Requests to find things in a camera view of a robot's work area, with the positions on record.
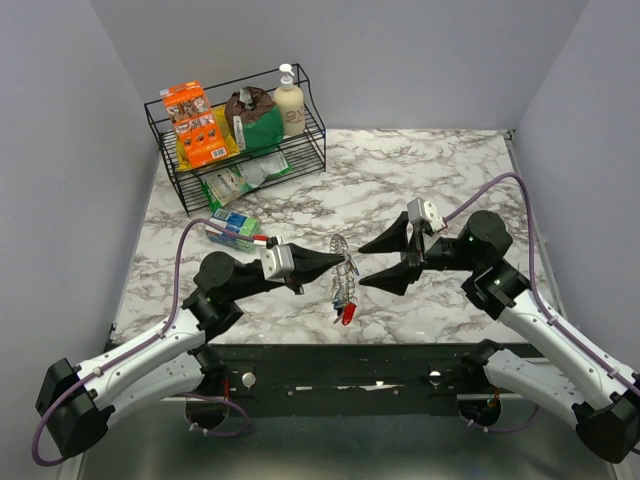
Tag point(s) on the brown and green bag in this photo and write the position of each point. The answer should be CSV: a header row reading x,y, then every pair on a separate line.
x,y
254,120

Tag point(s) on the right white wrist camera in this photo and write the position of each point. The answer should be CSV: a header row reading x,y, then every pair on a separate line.
x,y
421,212

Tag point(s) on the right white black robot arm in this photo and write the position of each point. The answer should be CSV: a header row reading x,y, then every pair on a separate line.
x,y
597,395

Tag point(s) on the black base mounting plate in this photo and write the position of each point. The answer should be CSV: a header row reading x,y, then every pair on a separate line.
x,y
344,380

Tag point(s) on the red key tag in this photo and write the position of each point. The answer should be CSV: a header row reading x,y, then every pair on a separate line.
x,y
345,313

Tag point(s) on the yellow packet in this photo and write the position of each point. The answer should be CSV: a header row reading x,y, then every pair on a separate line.
x,y
225,135

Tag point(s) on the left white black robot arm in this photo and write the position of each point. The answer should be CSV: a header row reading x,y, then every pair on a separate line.
x,y
77,403

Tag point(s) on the small blue white box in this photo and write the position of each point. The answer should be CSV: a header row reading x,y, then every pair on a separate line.
x,y
236,223

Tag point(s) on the cream pump lotion bottle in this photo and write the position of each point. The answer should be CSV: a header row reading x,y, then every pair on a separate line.
x,y
289,99

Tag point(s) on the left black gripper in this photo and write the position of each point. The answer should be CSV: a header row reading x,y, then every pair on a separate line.
x,y
309,264

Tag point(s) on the orange product box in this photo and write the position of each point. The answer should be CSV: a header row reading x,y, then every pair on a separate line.
x,y
187,107

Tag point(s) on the green white snack pouch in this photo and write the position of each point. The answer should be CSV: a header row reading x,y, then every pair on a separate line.
x,y
230,183

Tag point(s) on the black wire shelf rack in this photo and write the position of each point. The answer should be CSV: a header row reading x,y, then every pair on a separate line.
x,y
305,152

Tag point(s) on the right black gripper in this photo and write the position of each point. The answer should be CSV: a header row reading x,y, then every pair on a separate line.
x,y
397,277

